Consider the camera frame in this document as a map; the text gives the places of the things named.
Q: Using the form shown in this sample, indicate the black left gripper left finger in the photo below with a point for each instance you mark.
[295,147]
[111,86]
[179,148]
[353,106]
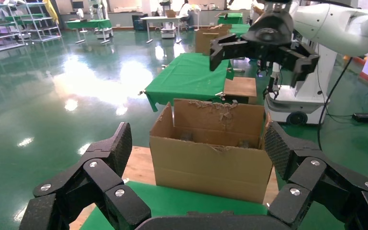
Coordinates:
[101,177]

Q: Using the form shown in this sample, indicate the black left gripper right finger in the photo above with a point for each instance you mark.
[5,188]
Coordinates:
[311,177]

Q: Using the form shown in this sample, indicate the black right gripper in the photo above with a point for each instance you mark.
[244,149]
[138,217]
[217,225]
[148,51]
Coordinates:
[268,31]

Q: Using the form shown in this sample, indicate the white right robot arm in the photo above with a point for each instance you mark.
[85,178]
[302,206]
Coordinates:
[330,25]

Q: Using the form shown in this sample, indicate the small white robot base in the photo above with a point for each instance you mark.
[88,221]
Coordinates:
[168,31]
[103,32]

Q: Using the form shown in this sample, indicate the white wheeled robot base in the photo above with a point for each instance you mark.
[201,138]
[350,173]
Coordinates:
[301,101]

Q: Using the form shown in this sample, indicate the tall brown cardboard carton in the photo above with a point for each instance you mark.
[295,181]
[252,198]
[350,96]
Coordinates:
[204,41]

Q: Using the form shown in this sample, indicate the large open cardboard carton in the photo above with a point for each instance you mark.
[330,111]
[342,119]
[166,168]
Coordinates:
[209,168]

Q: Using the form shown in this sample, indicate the green covered table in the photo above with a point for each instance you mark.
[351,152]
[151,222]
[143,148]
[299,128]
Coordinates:
[239,30]
[88,23]
[231,19]

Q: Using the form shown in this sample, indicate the light wooden table board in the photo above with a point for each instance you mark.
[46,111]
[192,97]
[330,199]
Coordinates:
[139,165]

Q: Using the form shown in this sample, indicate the brown wooden side table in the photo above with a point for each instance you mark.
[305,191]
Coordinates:
[241,87]

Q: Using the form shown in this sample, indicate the large green table cloth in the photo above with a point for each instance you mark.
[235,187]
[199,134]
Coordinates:
[177,200]

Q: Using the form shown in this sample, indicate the black power adapter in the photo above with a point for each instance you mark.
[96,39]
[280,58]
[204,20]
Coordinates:
[365,118]

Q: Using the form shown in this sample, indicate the green cloth with clips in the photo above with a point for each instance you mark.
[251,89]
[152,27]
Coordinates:
[187,76]

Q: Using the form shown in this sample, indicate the person in white shirt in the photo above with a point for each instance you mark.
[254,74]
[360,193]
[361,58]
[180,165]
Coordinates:
[185,9]

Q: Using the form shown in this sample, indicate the white long table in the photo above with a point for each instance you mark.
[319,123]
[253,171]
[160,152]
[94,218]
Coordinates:
[161,18]

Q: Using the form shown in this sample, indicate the black bin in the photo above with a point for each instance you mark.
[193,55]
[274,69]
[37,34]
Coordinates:
[139,22]

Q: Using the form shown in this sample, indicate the white metal shelf rack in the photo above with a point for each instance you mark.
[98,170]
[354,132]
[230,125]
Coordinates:
[3,47]
[38,37]

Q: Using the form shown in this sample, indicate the yellow hanging cloth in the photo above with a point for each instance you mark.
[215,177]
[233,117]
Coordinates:
[52,11]

